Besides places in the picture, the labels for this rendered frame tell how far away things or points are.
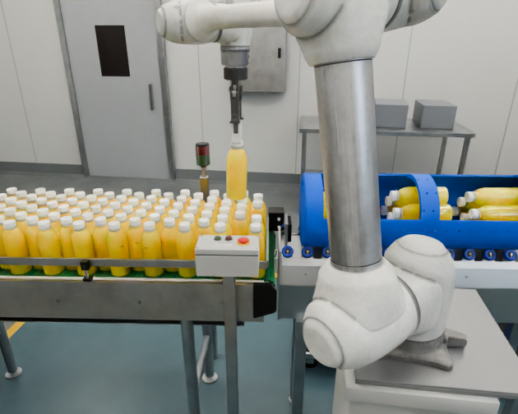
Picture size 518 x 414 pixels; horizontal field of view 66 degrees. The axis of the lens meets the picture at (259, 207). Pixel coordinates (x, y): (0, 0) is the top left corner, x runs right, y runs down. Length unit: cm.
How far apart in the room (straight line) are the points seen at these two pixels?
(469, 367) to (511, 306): 84
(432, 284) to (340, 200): 30
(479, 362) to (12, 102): 575
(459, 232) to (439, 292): 67
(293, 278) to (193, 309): 39
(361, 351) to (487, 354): 42
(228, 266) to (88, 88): 437
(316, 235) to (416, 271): 61
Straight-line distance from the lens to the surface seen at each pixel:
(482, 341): 117
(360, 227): 75
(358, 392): 99
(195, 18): 113
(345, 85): 71
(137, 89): 515
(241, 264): 127
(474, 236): 162
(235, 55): 126
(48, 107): 582
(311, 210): 142
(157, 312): 157
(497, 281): 177
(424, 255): 92
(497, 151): 531
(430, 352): 105
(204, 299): 150
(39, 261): 164
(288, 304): 165
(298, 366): 188
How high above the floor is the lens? 171
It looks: 23 degrees down
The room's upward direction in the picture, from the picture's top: straight up
